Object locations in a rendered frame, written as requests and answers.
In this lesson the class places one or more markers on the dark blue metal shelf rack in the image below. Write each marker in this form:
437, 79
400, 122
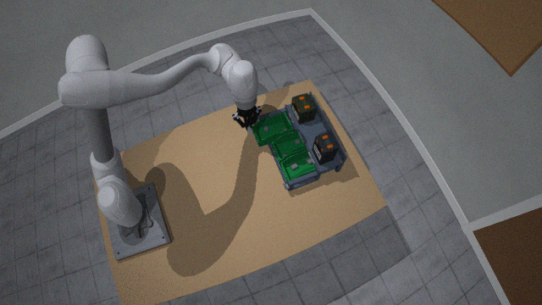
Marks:
309, 130

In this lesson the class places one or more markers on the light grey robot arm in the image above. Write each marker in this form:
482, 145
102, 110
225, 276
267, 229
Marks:
90, 84

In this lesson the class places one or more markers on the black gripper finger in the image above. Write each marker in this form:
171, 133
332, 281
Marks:
254, 117
243, 125

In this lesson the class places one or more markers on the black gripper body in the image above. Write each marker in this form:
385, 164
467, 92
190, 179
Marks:
249, 111

